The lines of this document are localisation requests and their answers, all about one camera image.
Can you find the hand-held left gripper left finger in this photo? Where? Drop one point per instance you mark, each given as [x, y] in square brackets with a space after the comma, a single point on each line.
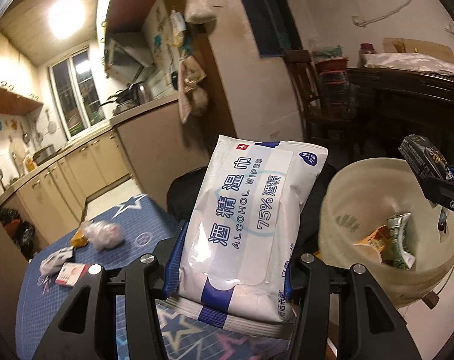
[174, 266]

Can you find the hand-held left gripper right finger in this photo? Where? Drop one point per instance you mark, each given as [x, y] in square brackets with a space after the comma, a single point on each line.
[309, 288]

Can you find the black snack packet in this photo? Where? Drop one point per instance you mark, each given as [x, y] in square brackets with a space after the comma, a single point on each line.
[422, 153]

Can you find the green white carton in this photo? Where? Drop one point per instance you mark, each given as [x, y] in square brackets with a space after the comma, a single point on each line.
[399, 240]

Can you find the cream plastic bucket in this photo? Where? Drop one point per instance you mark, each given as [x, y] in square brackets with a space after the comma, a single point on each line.
[347, 210]

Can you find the white wet wipes pack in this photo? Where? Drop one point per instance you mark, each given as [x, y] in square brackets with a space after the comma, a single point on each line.
[245, 213]

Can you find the black trash bag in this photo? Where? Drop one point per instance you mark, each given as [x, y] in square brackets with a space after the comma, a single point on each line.
[16, 232]

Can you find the crumpled clear plastic bag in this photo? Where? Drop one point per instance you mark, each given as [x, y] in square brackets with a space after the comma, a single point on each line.
[101, 234]

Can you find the yellow packet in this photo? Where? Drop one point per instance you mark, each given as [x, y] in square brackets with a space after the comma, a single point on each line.
[78, 239]

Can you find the red white small box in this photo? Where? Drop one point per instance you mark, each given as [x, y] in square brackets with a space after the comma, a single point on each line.
[71, 274]

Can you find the dark wooden table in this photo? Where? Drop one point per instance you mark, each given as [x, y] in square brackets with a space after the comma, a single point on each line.
[399, 97]

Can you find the white crumpled wrapper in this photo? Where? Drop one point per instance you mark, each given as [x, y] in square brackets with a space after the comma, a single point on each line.
[54, 261]

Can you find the beige kitchen cabinets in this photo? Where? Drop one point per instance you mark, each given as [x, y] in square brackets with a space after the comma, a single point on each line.
[80, 168]

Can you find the white plastic sheet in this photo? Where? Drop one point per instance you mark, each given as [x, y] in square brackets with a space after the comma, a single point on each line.
[410, 63]

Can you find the red lid jar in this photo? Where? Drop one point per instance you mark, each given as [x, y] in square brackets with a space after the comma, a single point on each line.
[367, 50]

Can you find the dark wooden chair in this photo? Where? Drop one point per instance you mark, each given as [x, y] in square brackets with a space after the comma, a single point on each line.
[309, 97]

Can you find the black wok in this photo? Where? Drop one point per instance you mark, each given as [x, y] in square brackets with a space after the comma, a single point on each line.
[116, 99]

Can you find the hanging pink plastic bag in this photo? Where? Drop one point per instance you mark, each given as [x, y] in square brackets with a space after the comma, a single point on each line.
[191, 90]

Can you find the steel kettle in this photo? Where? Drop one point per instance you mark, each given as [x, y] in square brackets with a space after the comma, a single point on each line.
[140, 92]

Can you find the kitchen window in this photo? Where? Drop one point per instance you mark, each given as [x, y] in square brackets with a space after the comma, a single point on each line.
[76, 90]

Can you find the steel range hood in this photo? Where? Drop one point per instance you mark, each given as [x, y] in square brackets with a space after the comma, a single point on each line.
[125, 54]

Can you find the hanging yellow white bag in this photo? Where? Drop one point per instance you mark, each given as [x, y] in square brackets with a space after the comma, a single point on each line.
[178, 28]

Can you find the dark blue door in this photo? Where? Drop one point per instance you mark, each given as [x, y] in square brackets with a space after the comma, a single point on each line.
[272, 15]

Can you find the hanging white plastic bag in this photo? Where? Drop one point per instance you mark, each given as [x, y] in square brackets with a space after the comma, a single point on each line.
[198, 7]

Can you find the round ceiling lamp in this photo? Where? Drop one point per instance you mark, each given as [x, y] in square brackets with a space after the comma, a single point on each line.
[67, 18]

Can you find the blue wall hook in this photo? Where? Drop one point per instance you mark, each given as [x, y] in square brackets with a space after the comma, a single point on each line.
[158, 45]

